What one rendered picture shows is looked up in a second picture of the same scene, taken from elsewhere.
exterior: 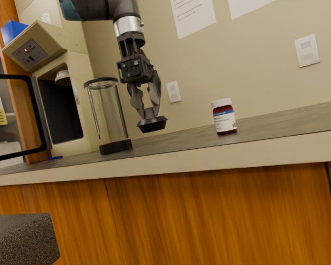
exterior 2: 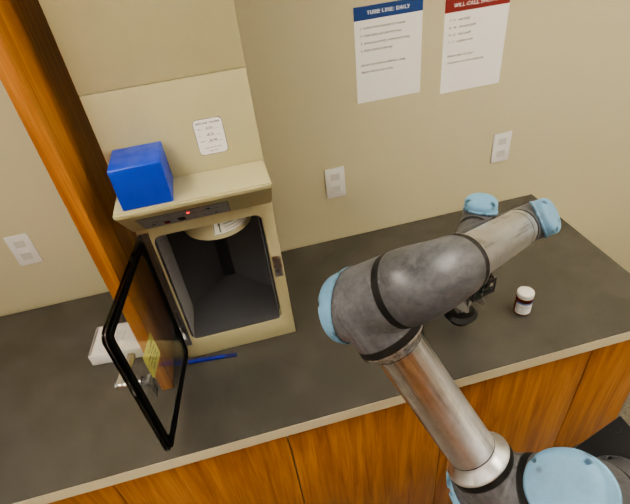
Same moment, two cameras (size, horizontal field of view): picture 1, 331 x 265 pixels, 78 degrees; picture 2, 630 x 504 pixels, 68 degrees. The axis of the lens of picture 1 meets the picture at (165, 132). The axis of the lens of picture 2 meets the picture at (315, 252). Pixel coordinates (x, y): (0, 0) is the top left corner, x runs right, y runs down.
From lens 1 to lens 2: 133 cm
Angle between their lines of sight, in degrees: 51
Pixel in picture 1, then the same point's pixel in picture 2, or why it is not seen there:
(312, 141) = (603, 341)
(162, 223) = (492, 392)
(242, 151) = (574, 349)
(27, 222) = not seen: hidden behind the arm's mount
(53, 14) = (239, 130)
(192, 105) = (361, 200)
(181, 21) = (367, 75)
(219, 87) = (404, 178)
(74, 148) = (256, 333)
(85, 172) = not seen: hidden behind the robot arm
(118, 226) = not seen: hidden behind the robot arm
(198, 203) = (526, 373)
